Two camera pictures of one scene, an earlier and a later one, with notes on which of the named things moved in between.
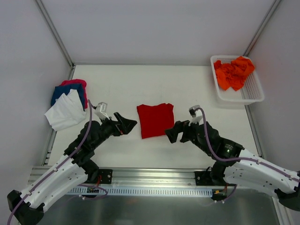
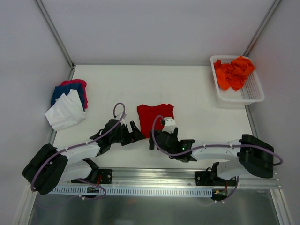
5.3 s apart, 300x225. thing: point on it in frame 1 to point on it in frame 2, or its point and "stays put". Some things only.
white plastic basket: x=251 y=91 stays put
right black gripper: x=183 y=130 to x=157 y=139
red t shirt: x=155 y=120 stays put
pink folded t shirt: x=83 y=86 stays put
